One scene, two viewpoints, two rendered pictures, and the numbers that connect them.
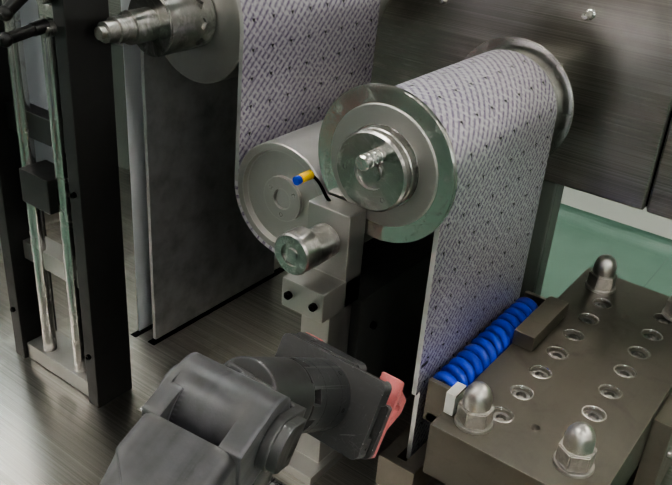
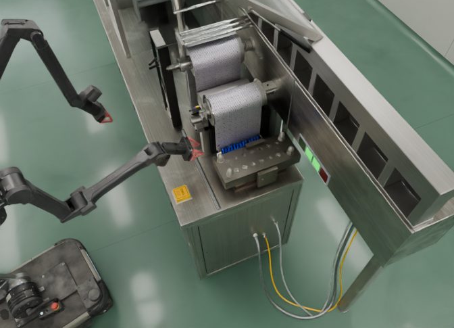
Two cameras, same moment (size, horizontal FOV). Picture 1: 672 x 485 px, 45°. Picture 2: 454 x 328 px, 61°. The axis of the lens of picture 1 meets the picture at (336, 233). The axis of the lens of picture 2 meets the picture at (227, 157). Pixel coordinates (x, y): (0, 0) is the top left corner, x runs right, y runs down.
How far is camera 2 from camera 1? 131 cm
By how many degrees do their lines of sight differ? 36
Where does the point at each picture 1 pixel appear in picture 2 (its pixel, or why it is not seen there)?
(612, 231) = not seen: outside the picture
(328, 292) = (198, 128)
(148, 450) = (140, 154)
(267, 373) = (165, 146)
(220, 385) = (153, 148)
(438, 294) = (219, 135)
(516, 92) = (245, 99)
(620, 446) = (242, 174)
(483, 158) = (228, 114)
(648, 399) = (259, 168)
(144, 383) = (184, 124)
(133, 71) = not seen: hidden behind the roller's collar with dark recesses
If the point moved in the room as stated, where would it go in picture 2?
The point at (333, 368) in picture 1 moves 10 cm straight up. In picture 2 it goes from (184, 146) to (181, 132)
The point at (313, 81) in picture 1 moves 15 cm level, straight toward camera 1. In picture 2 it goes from (218, 76) to (202, 96)
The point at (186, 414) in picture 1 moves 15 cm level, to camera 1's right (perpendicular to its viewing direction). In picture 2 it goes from (148, 150) to (175, 165)
